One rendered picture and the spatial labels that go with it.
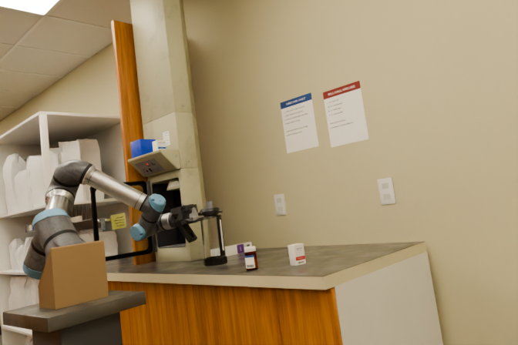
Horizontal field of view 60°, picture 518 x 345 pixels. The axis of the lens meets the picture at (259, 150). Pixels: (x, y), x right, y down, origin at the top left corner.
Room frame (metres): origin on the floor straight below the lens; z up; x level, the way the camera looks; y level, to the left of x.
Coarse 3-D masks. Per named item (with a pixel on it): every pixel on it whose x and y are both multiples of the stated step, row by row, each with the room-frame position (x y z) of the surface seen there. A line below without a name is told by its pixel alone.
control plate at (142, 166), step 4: (148, 160) 2.33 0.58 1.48; (152, 160) 2.31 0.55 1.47; (136, 164) 2.41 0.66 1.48; (140, 164) 2.39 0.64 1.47; (144, 164) 2.38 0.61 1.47; (148, 164) 2.36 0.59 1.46; (152, 164) 2.34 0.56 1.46; (156, 164) 2.32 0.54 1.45; (140, 168) 2.43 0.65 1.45; (144, 168) 2.41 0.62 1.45; (148, 168) 2.39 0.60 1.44; (152, 168) 2.38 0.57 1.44; (156, 168) 2.36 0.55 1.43; (160, 168) 2.34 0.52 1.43; (144, 172) 2.45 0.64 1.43; (148, 172) 2.43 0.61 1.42; (152, 172) 2.42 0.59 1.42
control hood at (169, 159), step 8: (152, 152) 2.26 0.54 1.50; (160, 152) 2.22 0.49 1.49; (168, 152) 2.25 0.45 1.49; (176, 152) 2.28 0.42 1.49; (128, 160) 2.43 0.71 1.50; (136, 160) 2.38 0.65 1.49; (144, 160) 2.35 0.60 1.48; (160, 160) 2.28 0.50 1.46; (168, 160) 2.25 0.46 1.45; (176, 160) 2.28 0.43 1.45; (136, 168) 2.45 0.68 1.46; (168, 168) 2.31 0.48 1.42; (176, 168) 2.28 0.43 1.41; (144, 176) 2.49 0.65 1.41
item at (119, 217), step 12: (96, 192) 2.33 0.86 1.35; (96, 204) 2.33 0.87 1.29; (108, 204) 2.37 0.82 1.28; (120, 204) 2.40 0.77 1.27; (108, 216) 2.36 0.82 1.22; (120, 216) 2.40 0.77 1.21; (132, 216) 2.44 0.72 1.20; (108, 228) 2.36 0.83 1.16; (120, 228) 2.40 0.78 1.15; (108, 240) 2.36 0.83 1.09; (120, 240) 2.39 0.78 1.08; (132, 240) 2.43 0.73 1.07; (144, 240) 2.47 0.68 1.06; (108, 252) 2.35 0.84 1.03; (120, 252) 2.39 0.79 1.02; (132, 252) 2.43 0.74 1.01
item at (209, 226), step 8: (208, 216) 1.92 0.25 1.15; (216, 216) 1.93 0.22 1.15; (200, 224) 1.95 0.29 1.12; (208, 224) 1.92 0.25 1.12; (216, 224) 1.93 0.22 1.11; (208, 232) 1.92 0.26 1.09; (216, 232) 1.92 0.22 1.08; (208, 240) 1.92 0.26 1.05; (216, 240) 1.92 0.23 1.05; (208, 248) 1.92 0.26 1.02; (216, 248) 1.92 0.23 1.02; (208, 256) 1.92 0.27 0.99; (216, 256) 1.92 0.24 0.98
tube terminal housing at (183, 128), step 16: (176, 112) 2.30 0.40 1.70; (144, 128) 2.50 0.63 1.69; (160, 128) 2.39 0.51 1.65; (176, 128) 2.30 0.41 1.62; (192, 128) 2.37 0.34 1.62; (176, 144) 2.31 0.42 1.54; (192, 144) 2.36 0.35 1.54; (192, 160) 2.35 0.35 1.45; (160, 176) 2.43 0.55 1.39; (176, 176) 2.33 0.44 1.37; (192, 176) 2.34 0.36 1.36; (192, 192) 2.33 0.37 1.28; (192, 224) 2.32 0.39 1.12; (160, 256) 2.48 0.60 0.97; (176, 256) 2.38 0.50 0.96; (192, 256) 2.30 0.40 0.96
